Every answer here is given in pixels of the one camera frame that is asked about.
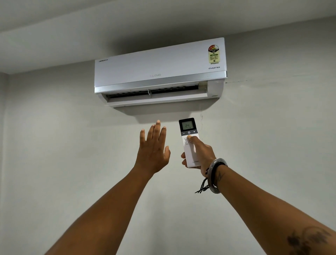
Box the person's right hand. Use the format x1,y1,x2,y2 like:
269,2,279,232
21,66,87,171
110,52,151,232
181,136,216,178

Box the person's left hand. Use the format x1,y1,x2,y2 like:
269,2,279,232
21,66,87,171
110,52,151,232
134,120,171,176

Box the white air conditioner remote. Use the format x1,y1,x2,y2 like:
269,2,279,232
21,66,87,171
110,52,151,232
179,118,202,168

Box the person's left forearm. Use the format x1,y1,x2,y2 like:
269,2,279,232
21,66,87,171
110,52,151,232
45,166,154,255

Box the person's right forearm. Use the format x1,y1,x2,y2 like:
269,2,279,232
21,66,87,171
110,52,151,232
214,165,336,255

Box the black thread wristband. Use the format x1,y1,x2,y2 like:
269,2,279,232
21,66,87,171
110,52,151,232
195,161,227,194

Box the silver metal bangle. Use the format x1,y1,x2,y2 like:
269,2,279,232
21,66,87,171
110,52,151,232
207,158,228,194

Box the energy rating sticker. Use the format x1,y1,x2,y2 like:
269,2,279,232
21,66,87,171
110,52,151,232
208,45,220,64

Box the white wall air conditioner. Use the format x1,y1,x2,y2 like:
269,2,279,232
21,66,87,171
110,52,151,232
94,37,228,108

